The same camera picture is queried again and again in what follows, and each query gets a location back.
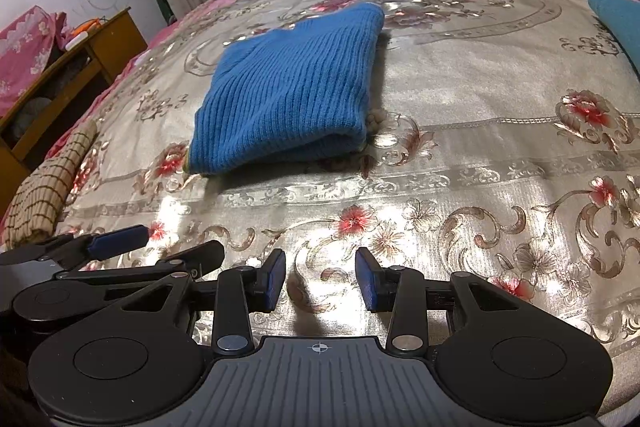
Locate orange toy on cabinet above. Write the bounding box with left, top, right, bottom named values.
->
left=67, top=17, right=107, bottom=42

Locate beige checked folded cloth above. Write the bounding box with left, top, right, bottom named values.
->
left=3, top=119, right=98, bottom=251

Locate floral silver pink bedspread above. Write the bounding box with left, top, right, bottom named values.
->
left=1, top=0, right=639, bottom=426

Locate pink floral hanging cloth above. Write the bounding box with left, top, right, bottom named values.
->
left=0, top=5, right=66, bottom=116

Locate teal folded cloth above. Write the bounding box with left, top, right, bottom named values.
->
left=588, top=0, right=640, bottom=70

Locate blue knitted striped sweater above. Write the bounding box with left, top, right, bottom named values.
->
left=188, top=2, right=384, bottom=174

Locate wooden bedside cabinet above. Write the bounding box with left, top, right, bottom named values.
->
left=1, top=9, right=146, bottom=209

